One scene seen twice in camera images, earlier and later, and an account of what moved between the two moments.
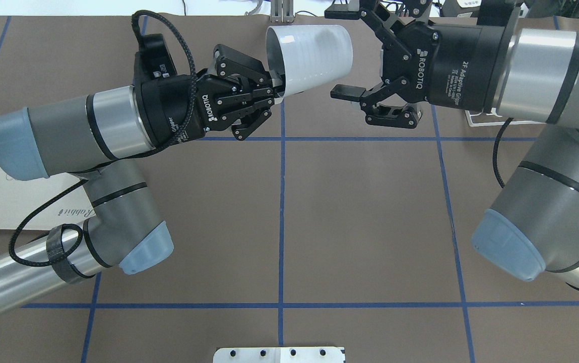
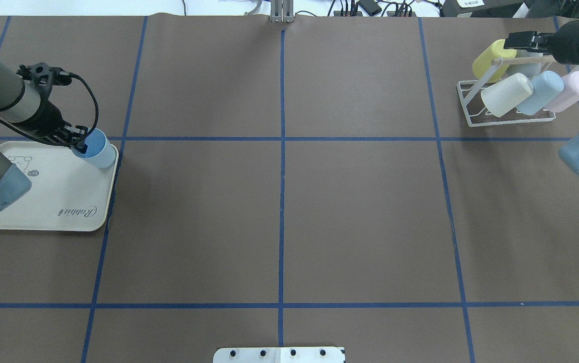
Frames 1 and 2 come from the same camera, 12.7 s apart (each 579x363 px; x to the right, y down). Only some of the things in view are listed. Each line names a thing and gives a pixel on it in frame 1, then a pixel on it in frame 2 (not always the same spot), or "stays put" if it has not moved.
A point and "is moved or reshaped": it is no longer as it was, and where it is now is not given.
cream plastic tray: [4, 202] stays put
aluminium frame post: [281, 11] stays put
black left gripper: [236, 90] → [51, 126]
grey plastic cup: [309, 55] is moved or reshaped
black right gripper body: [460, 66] → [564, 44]
